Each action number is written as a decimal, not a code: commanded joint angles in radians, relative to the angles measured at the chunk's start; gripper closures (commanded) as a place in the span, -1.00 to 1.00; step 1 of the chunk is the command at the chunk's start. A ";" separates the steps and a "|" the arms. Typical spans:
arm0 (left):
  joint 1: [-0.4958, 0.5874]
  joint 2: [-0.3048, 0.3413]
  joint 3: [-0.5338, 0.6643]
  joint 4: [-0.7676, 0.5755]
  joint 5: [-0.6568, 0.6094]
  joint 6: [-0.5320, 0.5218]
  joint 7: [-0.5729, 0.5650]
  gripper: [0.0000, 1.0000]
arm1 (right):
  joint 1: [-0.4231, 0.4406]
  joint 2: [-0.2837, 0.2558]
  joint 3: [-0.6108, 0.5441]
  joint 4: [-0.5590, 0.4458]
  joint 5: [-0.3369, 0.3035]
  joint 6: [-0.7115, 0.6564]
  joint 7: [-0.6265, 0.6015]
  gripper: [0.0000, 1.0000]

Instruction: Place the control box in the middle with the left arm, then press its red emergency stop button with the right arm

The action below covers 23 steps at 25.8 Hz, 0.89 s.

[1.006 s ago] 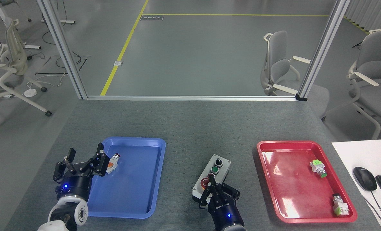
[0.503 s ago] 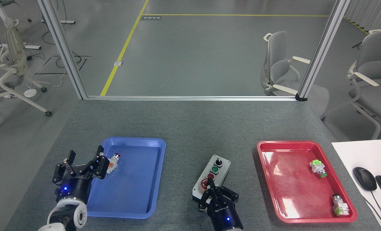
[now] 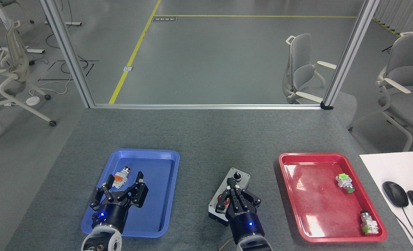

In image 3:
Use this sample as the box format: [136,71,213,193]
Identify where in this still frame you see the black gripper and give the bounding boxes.
[216,177,265,243]
[89,171,149,233]

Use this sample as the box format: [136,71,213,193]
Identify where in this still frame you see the grey four-button control box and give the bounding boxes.
[208,167,251,227]

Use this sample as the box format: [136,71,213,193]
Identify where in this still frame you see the red push button orange block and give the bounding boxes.
[110,167,132,189]

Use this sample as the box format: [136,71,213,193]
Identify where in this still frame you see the silver push button green block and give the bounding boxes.
[360,210,380,236]

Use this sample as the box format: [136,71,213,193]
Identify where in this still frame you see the blue plastic tray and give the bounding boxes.
[81,149,180,238]

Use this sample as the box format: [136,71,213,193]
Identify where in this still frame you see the red plastic tray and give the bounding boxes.
[278,152,388,243]

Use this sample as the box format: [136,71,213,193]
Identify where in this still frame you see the grey office chair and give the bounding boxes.
[282,33,358,130]
[347,32,413,152]

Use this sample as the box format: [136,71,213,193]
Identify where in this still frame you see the white desk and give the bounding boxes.
[359,151,413,251]

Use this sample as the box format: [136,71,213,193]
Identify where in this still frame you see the black computer mouse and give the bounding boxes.
[382,181,410,208]

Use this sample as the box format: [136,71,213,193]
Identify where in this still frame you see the white mesh office chair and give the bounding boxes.
[0,19,57,145]

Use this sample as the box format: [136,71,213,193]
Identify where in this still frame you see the white desk foot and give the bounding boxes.
[0,47,45,54]
[44,20,82,27]

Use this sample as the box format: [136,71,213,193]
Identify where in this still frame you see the white curtain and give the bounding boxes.
[372,0,413,35]

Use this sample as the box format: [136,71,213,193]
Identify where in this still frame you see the silver aluminium rail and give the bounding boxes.
[90,103,327,110]

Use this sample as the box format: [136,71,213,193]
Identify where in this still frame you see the green push button switch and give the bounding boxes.
[335,173,356,194]

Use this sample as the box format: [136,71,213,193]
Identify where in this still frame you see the white floor cable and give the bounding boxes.
[29,77,75,99]

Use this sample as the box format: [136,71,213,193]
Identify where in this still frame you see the black floor cable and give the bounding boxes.
[46,33,100,81]

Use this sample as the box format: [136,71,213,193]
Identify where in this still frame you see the silver aluminium post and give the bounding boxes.
[39,0,96,108]
[320,0,381,111]

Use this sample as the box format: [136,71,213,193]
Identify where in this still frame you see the black mouse cable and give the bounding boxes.
[395,206,413,250]

